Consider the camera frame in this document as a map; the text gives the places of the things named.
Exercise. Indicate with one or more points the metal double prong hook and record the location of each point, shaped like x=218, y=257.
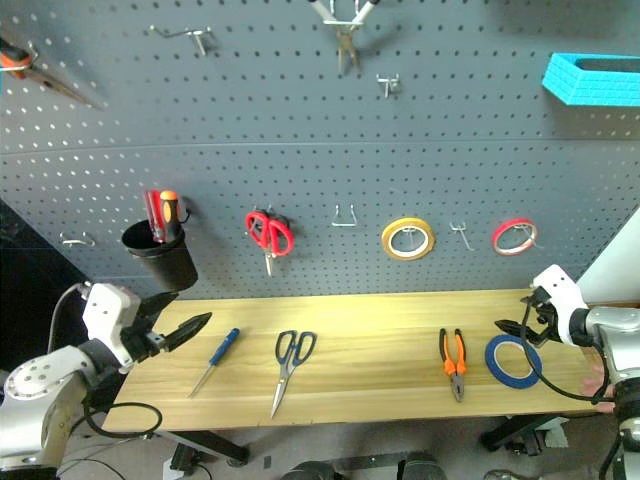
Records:
x=462, y=235

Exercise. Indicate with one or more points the yellow tape roll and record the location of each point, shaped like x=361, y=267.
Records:
x=389, y=245

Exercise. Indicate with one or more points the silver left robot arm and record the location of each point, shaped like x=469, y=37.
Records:
x=35, y=395

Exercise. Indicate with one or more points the person's bare hand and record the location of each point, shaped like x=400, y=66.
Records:
x=592, y=386

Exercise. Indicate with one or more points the black table leg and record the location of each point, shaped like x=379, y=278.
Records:
x=210, y=445
x=515, y=431

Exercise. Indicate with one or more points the wide metal loop hook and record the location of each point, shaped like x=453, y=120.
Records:
x=77, y=243

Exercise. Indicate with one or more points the red tape roll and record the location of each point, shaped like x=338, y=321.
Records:
x=500, y=235

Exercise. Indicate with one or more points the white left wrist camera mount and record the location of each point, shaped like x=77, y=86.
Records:
x=107, y=312

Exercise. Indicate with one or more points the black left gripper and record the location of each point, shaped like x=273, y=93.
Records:
x=145, y=344

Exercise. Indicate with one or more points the grey perforated pegboard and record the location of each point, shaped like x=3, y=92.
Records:
x=300, y=150

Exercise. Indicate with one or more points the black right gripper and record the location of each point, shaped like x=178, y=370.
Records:
x=544, y=325

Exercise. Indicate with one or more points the black box under table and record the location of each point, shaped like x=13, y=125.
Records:
x=182, y=457

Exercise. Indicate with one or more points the long metal peg hook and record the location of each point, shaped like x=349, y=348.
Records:
x=197, y=37

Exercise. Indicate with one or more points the metal trapezoid loop hook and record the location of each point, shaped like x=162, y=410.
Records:
x=345, y=224

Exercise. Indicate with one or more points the blue tape roll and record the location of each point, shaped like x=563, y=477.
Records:
x=492, y=367

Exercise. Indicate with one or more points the black plastic cup holder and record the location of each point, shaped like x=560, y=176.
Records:
x=170, y=267

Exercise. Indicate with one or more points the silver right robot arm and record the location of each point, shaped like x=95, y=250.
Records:
x=620, y=335

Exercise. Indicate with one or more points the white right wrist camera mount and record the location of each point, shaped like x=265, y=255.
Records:
x=560, y=287

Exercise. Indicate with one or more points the short metal peg hook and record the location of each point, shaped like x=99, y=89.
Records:
x=387, y=82

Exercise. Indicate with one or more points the cyan plastic basket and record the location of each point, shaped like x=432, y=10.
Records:
x=565, y=82

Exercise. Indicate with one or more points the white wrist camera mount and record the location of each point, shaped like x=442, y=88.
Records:
x=107, y=312
x=560, y=287

